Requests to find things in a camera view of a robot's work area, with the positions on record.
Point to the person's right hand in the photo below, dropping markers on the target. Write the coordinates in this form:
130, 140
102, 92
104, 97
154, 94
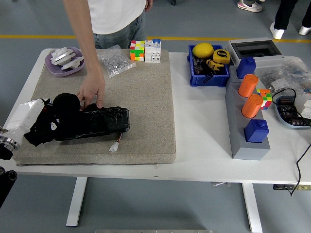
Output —
92, 87

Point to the person's left hand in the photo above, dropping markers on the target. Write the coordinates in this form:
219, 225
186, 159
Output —
148, 4

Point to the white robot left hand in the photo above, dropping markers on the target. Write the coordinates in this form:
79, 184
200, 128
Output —
26, 114

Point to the black plastic-wrapped panel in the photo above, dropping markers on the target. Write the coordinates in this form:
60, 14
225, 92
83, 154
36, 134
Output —
114, 121

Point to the person's right forearm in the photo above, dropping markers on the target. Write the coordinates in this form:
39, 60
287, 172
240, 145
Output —
91, 55

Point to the clear bag of screws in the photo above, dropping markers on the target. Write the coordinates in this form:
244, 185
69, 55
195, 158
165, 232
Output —
116, 64

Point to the person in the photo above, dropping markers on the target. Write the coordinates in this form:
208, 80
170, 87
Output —
250, 6
283, 12
114, 14

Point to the purple tray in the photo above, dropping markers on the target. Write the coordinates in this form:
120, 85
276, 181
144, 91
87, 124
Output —
54, 70

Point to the white flat plastic plate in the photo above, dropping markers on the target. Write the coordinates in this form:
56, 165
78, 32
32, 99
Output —
60, 59

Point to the grey-brown mat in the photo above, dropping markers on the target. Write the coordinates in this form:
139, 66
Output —
136, 97

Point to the white ribbed plastic block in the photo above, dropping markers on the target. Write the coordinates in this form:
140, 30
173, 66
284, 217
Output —
62, 51

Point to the large colourful puzzle cube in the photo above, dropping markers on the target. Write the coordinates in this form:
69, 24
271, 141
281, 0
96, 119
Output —
137, 52

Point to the yellow lemon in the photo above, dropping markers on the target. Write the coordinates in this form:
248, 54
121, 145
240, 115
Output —
202, 49

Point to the dark brown part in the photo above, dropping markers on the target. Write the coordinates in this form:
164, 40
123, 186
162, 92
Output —
200, 69

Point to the yellow black tool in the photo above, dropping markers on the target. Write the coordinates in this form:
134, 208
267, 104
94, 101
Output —
213, 65

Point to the yellow black tape measure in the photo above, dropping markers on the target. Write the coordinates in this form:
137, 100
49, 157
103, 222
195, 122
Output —
221, 56

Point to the blue plastic bin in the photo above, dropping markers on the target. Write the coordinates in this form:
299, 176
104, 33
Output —
209, 81

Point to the white table leg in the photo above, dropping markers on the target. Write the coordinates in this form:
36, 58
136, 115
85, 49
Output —
76, 201
252, 208

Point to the blue plastic block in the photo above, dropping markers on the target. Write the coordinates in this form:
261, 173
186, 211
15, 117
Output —
245, 69
256, 132

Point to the orange plastic cylinder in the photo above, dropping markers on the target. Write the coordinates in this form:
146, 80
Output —
251, 106
247, 86

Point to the clear bag with white label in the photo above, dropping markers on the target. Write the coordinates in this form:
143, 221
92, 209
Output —
274, 82

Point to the small colourful puzzle cube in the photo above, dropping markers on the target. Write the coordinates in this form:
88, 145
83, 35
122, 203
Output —
266, 99

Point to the clear bag of electronic parts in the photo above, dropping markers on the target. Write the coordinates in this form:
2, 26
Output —
297, 70

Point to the grey stepped block stand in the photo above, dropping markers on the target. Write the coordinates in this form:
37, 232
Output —
250, 151

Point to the light blue tray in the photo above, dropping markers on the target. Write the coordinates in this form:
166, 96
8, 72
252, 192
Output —
280, 120

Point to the black circuit boards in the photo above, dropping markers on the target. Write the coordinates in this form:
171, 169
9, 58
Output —
289, 112

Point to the white plastic part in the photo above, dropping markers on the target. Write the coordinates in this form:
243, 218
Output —
305, 104

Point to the black power strip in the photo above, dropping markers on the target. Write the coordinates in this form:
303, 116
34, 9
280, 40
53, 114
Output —
281, 187

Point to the white long plastic bracket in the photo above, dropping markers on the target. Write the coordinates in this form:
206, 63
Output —
74, 63

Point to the white circuit breaker blue switch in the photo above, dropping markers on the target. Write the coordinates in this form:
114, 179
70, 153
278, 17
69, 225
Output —
153, 53

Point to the grey electrical enclosure box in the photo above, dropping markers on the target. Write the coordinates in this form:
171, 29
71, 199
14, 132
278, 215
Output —
269, 63

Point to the metal bracket under table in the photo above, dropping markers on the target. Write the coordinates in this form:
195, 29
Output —
220, 184

